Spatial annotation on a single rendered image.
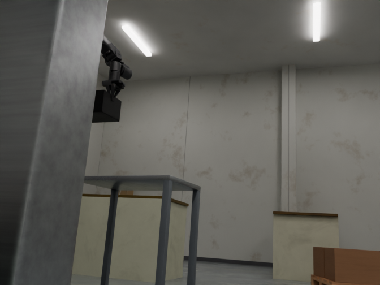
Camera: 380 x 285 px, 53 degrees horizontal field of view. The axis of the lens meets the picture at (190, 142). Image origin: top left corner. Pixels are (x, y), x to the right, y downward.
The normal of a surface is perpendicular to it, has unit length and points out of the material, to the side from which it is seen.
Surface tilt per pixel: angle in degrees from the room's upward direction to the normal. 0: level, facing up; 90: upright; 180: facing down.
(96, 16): 90
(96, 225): 90
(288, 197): 90
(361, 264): 90
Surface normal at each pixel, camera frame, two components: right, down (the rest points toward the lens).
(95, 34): 0.95, -0.01
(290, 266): -0.29, -0.25
